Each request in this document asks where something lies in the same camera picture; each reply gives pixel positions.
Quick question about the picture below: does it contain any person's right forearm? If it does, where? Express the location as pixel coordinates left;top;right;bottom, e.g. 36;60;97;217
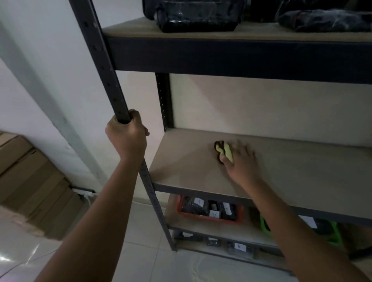
238;177;371;282

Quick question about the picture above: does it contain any white power strip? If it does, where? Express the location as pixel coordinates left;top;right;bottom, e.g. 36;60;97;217
71;187;96;196

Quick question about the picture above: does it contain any person's left hand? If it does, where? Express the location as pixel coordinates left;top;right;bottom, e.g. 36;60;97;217
105;109;150;162

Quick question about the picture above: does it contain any orange plastic tray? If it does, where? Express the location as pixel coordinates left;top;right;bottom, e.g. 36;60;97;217
177;195;245;226

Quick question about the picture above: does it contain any person's right hand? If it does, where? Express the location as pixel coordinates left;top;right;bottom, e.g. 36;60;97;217
219;139;261;188

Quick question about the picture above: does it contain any black plastic-wrapped bag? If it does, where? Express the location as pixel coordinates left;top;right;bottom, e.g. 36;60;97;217
142;0;246;33
246;0;352;22
276;9;372;33

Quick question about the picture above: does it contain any dark metal shelving rack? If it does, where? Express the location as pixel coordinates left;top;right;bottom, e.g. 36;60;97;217
69;0;372;276

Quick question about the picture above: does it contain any green plastic basket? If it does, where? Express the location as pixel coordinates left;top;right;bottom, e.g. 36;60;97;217
259;214;345;249

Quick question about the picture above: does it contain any yellow and black cleaning cloth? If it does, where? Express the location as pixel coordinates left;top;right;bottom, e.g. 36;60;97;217
214;141;234;165

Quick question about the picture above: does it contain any stack of cardboard boxes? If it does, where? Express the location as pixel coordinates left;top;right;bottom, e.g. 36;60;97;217
0;132;89;242

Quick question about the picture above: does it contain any person's left forearm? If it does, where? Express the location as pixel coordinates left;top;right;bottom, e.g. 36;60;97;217
33;156;146;282

